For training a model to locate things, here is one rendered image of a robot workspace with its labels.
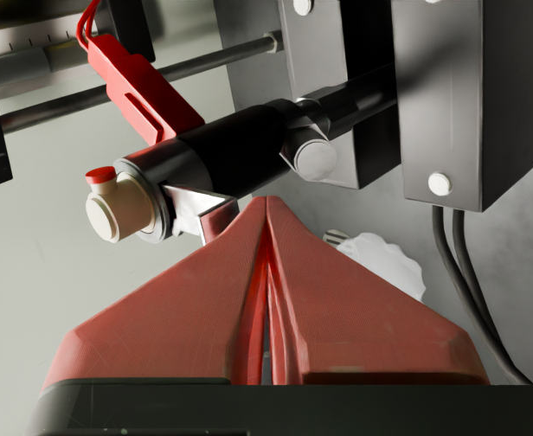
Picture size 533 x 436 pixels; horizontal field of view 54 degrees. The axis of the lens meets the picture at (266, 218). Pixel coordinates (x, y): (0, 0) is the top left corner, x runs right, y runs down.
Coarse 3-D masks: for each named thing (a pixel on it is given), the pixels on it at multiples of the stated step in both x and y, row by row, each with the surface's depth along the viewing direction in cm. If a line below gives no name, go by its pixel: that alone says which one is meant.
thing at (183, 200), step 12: (168, 192) 15; (180, 192) 14; (192, 192) 14; (204, 192) 14; (180, 204) 15; (192, 204) 14; (204, 204) 14; (180, 216) 15; (192, 216) 14; (180, 228) 15; (192, 228) 15
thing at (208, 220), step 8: (224, 200) 13; (208, 208) 13; (216, 208) 13; (224, 208) 13; (232, 208) 13; (200, 216) 12; (208, 216) 12; (216, 216) 13; (224, 216) 13; (232, 216) 13; (200, 224) 12; (208, 224) 12; (216, 224) 13; (224, 224) 13; (200, 232) 13; (208, 232) 13; (216, 232) 13; (208, 240) 13
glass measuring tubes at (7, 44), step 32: (0, 0) 35; (32, 0) 36; (64, 0) 37; (128, 0) 40; (0, 32) 36; (32, 32) 38; (64, 32) 40; (96, 32) 41; (128, 32) 40; (0, 64) 35; (32, 64) 36; (64, 64) 38; (0, 96) 37
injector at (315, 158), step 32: (320, 96) 20; (352, 96) 21; (384, 96) 22; (224, 128) 17; (256, 128) 17; (288, 128) 17; (320, 128) 20; (128, 160) 15; (160, 160) 15; (192, 160) 16; (224, 160) 16; (256, 160) 17; (288, 160) 18; (320, 160) 16; (160, 192) 15; (224, 192) 16; (160, 224) 15
